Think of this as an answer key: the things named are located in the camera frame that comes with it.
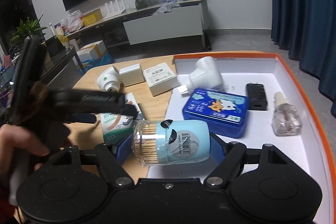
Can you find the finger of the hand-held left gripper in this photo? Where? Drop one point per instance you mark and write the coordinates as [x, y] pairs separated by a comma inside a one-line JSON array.
[[81, 118], [89, 99]]

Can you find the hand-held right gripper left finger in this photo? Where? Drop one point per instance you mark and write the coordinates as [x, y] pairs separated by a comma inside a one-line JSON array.
[[122, 150]]

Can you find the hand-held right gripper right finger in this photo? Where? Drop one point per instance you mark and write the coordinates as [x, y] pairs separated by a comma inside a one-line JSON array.
[[218, 150]]

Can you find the teal bandage box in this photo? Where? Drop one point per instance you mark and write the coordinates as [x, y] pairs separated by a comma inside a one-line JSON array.
[[115, 127]]

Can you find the white plug-in device green button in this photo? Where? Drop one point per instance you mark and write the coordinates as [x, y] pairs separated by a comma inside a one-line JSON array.
[[109, 79]]

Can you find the blue cartoon tin box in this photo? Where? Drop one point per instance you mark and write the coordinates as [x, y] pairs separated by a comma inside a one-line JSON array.
[[215, 111]]

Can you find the toothpick jar with blue lid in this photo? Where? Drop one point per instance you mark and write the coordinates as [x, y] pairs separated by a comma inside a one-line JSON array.
[[178, 140]]

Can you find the white cube charger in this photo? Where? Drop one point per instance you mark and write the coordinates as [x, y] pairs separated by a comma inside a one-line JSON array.
[[131, 74]]

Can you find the black wall charger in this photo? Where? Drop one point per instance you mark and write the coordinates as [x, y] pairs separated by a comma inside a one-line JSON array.
[[256, 96]]

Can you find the small white cardboard box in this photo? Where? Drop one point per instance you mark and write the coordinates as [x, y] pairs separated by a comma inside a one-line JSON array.
[[160, 77]]

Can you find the clear liquid refill bottle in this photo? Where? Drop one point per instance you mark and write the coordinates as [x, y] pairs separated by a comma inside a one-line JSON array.
[[286, 119]]

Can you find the plain white plug-in device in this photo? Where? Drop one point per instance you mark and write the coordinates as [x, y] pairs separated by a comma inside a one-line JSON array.
[[204, 74]]

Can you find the orange-edged white box lid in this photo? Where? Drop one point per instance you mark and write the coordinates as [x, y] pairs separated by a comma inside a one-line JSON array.
[[262, 74]]

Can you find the person's left hand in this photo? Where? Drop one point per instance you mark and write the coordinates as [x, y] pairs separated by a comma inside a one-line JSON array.
[[18, 138]]

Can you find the black box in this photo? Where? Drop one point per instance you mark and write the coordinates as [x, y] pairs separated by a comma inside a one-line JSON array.
[[55, 47]]

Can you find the round glass coffee table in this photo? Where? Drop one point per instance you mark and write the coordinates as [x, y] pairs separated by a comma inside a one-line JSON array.
[[63, 62]]

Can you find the leafy green houseplant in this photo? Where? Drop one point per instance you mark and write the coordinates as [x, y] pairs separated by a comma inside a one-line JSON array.
[[26, 28]]

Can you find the white and yellow carton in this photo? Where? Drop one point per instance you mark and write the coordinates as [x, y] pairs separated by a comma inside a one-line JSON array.
[[92, 50]]

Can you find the white jar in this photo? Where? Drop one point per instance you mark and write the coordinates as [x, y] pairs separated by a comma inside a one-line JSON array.
[[59, 29]]

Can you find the white plastic bag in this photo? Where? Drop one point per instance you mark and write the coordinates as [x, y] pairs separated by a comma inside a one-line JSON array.
[[73, 20]]

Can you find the yellow box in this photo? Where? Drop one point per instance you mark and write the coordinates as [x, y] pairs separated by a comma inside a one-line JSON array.
[[92, 18]]

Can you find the white router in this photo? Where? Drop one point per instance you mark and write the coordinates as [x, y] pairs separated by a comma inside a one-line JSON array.
[[113, 10]]

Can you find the white television cabinet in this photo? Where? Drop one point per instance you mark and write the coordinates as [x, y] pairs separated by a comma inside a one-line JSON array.
[[162, 24]]

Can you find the black roll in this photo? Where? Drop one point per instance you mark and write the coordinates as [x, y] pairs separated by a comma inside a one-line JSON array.
[[208, 44]]

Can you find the pile of small packets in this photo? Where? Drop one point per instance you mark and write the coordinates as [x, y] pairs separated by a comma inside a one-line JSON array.
[[170, 5]]

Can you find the dark blue curtain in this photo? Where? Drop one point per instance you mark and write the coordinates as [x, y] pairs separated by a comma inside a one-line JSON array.
[[302, 3]]

